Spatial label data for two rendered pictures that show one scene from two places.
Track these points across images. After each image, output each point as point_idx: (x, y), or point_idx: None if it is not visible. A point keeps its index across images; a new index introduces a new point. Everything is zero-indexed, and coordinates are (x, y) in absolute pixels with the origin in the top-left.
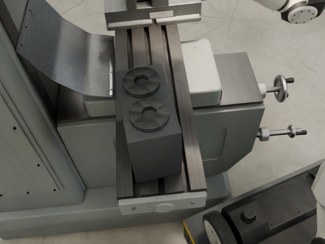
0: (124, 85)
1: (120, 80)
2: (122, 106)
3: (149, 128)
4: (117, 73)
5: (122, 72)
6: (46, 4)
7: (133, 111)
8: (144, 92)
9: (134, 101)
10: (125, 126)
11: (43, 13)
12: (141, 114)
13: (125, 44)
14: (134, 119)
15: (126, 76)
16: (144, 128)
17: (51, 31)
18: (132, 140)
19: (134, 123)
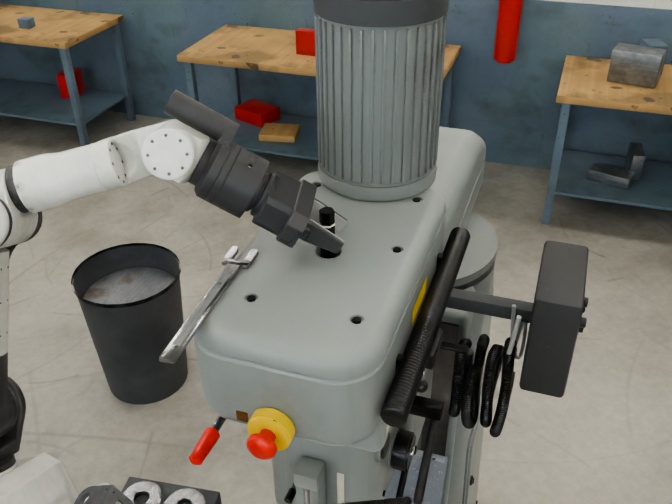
0: (188, 489)
1: (204, 492)
2: (170, 484)
3: (125, 492)
4: (214, 493)
5: (213, 498)
6: (437, 481)
7: (153, 486)
8: (167, 502)
9: (168, 495)
10: (147, 479)
11: (415, 475)
12: (148, 496)
13: None
14: (143, 484)
15: (198, 494)
16: (128, 488)
17: (393, 486)
18: (128, 480)
19: (139, 482)
